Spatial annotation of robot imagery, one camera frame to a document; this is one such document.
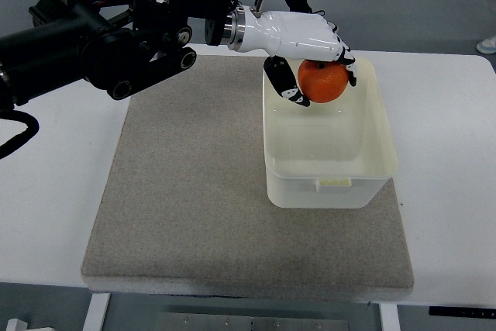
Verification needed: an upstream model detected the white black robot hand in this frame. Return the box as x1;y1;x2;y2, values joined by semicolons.
229;6;357;107

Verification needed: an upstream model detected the orange fruit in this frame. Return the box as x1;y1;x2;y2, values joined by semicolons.
297;60;349;103

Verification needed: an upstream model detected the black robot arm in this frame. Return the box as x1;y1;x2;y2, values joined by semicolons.
1;0;237;111

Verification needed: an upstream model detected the translucent white plastic box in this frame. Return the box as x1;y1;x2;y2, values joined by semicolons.
263;57;398;209

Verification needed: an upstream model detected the grey foam mat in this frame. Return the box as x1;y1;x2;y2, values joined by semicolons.
81;56;414;301

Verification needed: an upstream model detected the white blue shoe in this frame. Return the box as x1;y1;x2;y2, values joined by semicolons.
476;36;496;54

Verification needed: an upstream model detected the white table leg right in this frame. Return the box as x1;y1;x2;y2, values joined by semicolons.
379;303;401;331

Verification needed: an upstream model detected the white table leg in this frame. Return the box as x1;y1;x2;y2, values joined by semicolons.
82;293;111;331
379;303;401;331

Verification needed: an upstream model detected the white table leg left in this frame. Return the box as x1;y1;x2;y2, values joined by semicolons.
82;293;111;331

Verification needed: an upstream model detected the black table control panel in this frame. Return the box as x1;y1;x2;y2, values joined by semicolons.
429;306;496;319

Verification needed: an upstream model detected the white object bottom left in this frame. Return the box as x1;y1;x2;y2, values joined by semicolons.
5;319;28;331

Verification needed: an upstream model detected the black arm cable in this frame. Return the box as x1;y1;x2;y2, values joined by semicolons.
0;109;40;160

